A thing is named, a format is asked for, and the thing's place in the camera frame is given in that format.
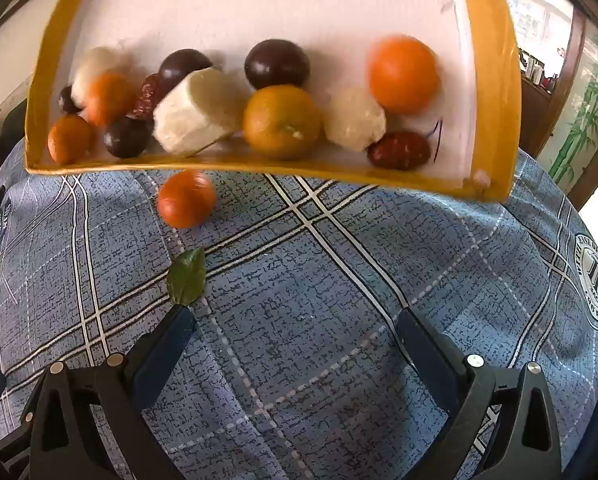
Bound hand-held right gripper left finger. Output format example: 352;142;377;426
19;305;199;480

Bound person's blue clothing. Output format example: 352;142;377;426
564;375;598;480

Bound green bamboo wall decal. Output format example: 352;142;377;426
549;77;598;186

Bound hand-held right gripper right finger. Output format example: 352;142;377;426
396;307;564;480

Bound blue plaid tablecloth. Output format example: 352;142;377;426
0;135;598;480

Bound dark purple passion fruit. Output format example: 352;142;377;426
244;39;311;91
158;49;215;92
103;116;152;158

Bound white sugarcane chunk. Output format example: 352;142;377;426
72;47;125;108
323;87;387;152
153;67;252;155

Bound orange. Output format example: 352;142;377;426
48;115;94;165
242;85;323;160
85;71;135;127
156;170;217;229
368;35;441;115

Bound red date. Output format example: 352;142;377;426
129;74;167;121
59;85;82;114
368;131;432;170

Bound yellow-rimmed white tray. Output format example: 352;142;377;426
24;0;523;202

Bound brown wooden window cabinet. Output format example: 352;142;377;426
519;80;554;158

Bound green leaf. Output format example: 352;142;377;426
166;247;207;307

